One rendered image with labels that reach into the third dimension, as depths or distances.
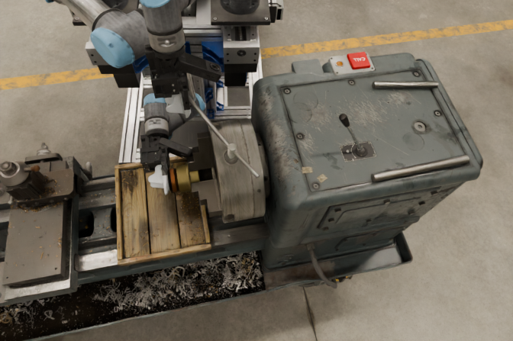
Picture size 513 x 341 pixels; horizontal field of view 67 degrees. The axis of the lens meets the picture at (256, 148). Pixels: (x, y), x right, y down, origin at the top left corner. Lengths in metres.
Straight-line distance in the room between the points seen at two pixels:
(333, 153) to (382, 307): 1.38
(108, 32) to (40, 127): 1.81
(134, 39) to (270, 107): 0.42
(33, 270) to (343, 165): 0.95
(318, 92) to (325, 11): 2.26
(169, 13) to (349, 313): 1.83
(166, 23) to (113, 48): 0.30
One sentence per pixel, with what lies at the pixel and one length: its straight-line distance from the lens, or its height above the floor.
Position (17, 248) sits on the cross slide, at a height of 0.97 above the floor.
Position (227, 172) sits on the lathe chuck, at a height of 1.22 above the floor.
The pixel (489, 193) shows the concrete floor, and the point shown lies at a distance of 2.85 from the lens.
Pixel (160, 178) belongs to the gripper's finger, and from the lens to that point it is 1.20.
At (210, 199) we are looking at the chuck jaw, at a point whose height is 1.10.
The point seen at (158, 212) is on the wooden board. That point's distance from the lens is 1.39.
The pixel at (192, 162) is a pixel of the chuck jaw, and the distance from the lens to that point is 1.17.
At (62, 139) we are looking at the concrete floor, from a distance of 2.75.
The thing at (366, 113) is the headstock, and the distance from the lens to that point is 1.18.
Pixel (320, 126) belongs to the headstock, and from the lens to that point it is 1.12.
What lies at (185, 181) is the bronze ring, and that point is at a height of 1.11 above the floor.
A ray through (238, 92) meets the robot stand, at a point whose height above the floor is 0.21.
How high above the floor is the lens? 2.17
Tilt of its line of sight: 60 degrees down
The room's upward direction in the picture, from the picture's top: 6 degrees clockwise
